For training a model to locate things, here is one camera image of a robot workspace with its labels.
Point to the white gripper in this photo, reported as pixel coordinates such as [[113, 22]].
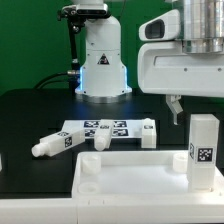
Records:
[[164, 69]]

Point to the white L-shaped fence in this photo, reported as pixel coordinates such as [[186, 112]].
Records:
[[105, 211]]

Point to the white marker sheet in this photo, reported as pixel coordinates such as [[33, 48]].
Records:
[[118, 130]]

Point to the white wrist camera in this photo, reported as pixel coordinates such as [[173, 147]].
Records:
[[163, 28]]

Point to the white desk tabletop tray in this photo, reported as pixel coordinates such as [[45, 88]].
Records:
[[146, 176]]

